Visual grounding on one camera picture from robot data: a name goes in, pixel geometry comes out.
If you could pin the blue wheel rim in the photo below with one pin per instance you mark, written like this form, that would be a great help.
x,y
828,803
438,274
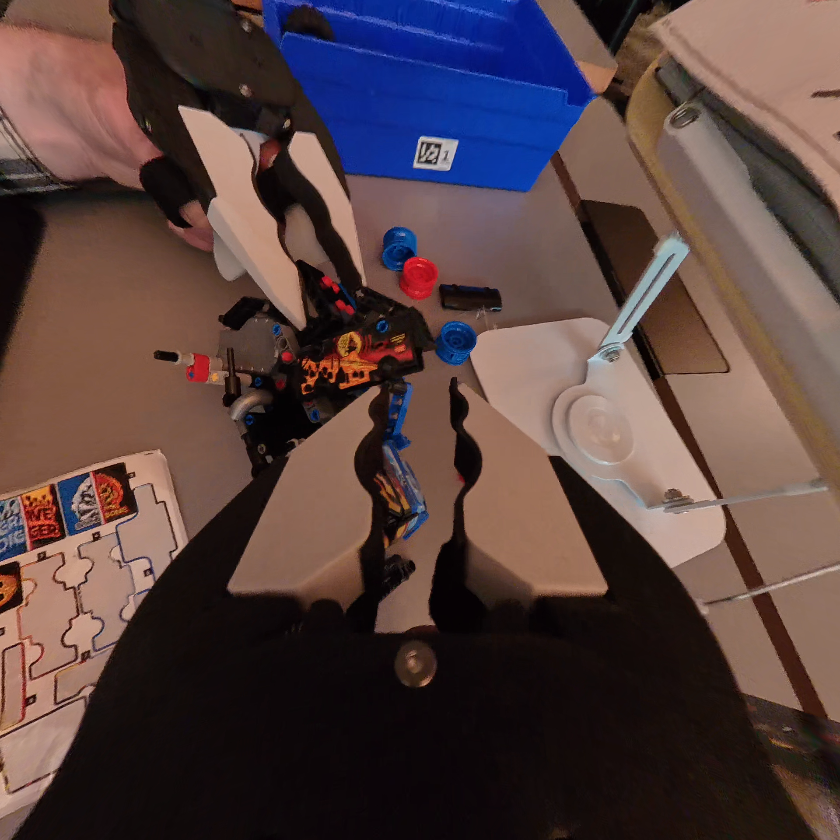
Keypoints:
x,y
398,248
454,342

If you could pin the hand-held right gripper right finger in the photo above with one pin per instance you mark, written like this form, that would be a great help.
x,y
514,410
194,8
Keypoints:
x,y
531,525

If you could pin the blue storage bin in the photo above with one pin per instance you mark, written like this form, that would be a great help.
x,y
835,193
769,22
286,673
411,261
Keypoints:
x,y
433,98

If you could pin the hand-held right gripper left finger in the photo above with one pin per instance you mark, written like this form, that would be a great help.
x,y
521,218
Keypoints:
x,y
302,525

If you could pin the instruction booklet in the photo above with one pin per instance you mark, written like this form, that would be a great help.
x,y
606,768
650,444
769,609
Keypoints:
x,y
768,79

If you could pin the person's left forearm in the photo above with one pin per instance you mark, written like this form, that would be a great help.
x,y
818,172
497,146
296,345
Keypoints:
x,y
26,164

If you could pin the white book stand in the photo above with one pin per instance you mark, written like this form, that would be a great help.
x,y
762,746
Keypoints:
x,y
623,420

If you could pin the black cylinder part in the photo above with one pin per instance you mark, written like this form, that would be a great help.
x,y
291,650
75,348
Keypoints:
x,y
469,296

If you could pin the person's left hand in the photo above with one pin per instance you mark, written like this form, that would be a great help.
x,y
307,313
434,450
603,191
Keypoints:
x,y
79,111

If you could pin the sticker sheet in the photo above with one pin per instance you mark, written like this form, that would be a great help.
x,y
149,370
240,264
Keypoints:
x,y
65,590

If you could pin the blue black toy brick truck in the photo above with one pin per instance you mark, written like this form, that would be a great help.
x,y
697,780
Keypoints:
x,y
275,367

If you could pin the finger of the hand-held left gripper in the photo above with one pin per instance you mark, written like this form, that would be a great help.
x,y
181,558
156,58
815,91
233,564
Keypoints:
x,y
236,197
328,190

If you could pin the brick set box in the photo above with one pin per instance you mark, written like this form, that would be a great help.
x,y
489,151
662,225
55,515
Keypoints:
x,y
800,768

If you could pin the red wheel rim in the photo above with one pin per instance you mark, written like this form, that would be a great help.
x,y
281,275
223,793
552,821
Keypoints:
x,y
418,277

